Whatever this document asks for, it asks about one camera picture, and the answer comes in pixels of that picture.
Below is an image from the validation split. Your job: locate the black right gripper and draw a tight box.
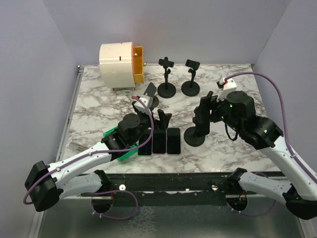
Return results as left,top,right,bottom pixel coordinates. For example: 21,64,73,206
194,95,242,134

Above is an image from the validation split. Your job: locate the purple-edged black phone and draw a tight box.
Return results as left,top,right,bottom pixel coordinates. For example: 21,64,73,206
166,128,181,155

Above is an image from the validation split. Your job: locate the brown round phone stand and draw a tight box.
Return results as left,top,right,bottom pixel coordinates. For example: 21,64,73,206
144,83,159,109

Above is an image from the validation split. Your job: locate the black phone with silver edge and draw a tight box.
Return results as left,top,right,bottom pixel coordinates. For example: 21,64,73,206
152,129,166,154

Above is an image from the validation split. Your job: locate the black round-base front stand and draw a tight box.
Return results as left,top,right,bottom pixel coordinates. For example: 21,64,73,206
157,57,176,99

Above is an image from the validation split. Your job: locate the tall black phone stand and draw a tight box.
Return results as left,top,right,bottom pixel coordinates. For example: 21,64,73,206
181,59,200,97

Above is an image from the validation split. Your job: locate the silver-edged phone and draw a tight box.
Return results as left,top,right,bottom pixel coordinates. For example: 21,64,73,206
138,129,152,156

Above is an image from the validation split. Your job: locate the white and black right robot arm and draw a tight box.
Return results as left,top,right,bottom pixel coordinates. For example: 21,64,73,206
193,91,317,220

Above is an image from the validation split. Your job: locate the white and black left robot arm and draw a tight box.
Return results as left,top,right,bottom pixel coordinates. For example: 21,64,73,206
23,110,172,212

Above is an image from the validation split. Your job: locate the green plastic bin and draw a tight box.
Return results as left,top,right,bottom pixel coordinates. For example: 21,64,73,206
103,125,139,162

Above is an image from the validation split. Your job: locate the white cylindrical drum device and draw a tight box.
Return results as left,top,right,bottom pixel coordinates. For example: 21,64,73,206
99,42,135,89

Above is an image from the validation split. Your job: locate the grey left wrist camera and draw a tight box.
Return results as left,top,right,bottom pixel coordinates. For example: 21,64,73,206
134,94,154,113

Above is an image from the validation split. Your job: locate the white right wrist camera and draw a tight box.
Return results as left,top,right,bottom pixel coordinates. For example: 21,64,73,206
216,78,237,102

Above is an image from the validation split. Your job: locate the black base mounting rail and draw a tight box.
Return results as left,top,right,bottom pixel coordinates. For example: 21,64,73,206
80,172,257,207

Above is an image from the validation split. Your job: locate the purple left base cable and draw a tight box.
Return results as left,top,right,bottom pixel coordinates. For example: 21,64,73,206
87,189,139,220

